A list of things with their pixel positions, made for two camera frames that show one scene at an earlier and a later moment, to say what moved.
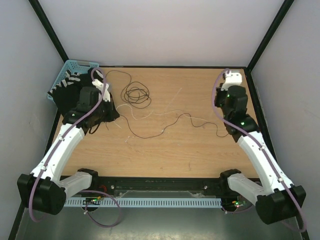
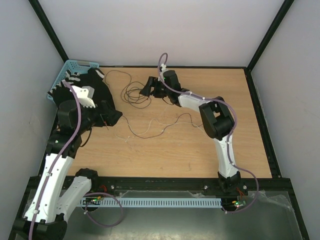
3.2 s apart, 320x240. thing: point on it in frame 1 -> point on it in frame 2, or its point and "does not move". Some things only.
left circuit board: (92, 201) does not move
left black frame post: (47, 27) does not move
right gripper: (219, 93) -> (151, 82)
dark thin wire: (135, 93) does not move
